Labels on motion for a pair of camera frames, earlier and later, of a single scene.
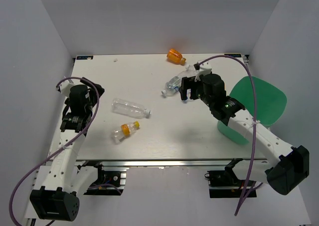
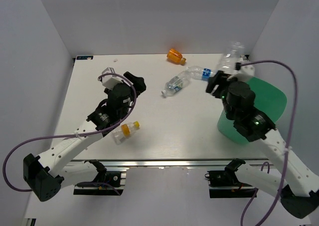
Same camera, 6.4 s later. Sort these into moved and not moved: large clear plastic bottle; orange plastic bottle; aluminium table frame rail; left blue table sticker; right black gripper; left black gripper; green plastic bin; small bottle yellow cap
Moved: large clear plastic bottle; left black gripper; right black gripper
Not moved: left blue table sticker; green plastic bin; aluminium table frame rail; small bottle yellow cap; orange plastic bottle
